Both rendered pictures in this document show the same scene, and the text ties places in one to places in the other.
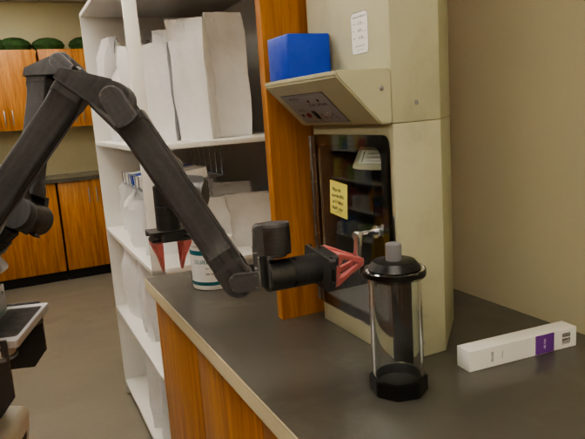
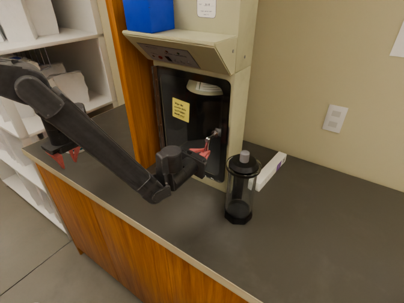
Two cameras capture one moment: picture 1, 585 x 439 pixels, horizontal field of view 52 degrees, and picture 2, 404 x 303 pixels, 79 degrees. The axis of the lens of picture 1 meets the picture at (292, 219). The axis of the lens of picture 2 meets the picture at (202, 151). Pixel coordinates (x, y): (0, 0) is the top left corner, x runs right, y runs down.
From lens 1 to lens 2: 0.64 m
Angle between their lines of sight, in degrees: 37
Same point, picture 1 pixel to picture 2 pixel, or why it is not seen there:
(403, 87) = (241, 48)
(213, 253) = (139, 184)
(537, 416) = (303, 215)
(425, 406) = (257, 223)
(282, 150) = (131, 75)
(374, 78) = (231, 45)
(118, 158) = not seen: outside the picture
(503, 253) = not seen: hidden behind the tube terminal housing
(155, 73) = not seen: outside the picture
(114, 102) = (36, 94)
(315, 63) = (166, 18)
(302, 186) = (145, 96)
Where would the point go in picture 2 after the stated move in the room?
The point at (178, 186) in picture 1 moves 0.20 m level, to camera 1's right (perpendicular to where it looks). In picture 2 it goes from (108, 148) to (189, 125)
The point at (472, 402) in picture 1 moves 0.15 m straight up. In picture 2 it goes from (273, 214) to (281, 183)
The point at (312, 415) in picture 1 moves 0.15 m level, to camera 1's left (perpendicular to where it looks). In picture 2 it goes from (211, 250) to (166, 275)
